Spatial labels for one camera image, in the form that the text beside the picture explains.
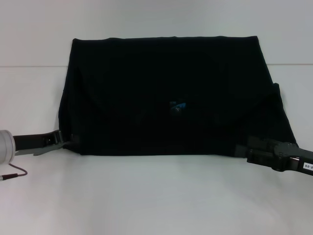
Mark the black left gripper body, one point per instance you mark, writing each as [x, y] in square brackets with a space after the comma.
[34, 140]

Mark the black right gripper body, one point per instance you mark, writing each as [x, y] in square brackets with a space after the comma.
[293, 156]

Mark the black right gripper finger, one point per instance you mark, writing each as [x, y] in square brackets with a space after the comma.
[259, 142]
[254, 156]

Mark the black t-shirt with FREE print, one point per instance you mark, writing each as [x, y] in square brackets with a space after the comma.
[171, 98]

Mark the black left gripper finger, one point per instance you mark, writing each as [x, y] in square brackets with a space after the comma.
[73, 139]

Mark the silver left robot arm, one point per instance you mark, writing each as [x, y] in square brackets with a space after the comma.
[6, 147]

